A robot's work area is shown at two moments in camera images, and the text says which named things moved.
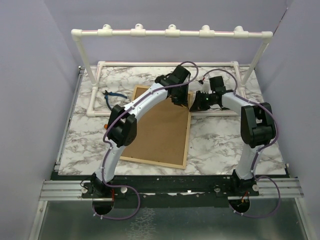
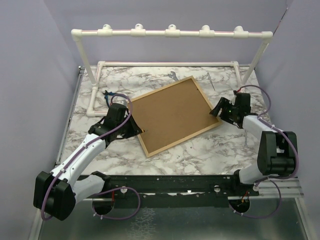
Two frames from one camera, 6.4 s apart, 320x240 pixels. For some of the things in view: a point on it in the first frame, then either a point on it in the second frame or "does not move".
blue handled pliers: x=107 y=93 does not move
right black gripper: x=197 y=105 to x=224 y=103
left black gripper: x=183 y=101 to x=135 y=130
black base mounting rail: x=176 y=191 does not move
